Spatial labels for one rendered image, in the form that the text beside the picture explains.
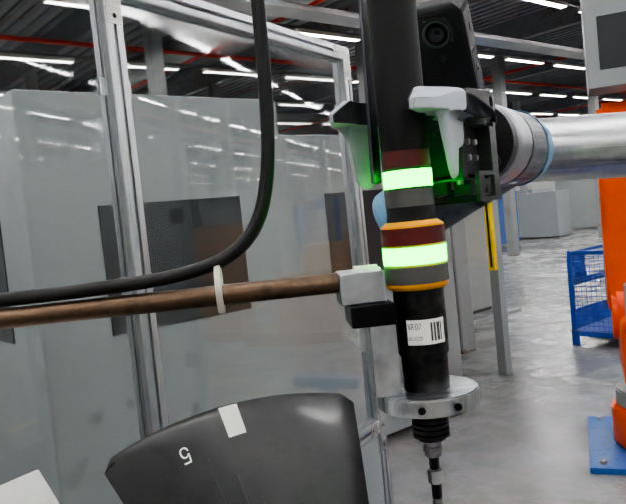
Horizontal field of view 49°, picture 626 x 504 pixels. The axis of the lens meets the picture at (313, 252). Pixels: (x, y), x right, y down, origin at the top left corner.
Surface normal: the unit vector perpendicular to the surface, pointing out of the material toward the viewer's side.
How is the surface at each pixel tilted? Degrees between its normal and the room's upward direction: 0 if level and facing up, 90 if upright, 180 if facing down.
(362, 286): 90
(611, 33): 90
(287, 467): 40
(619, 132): 70
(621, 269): 96
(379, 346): 90
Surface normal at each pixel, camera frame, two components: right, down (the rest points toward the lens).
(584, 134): -0.29, -0.26
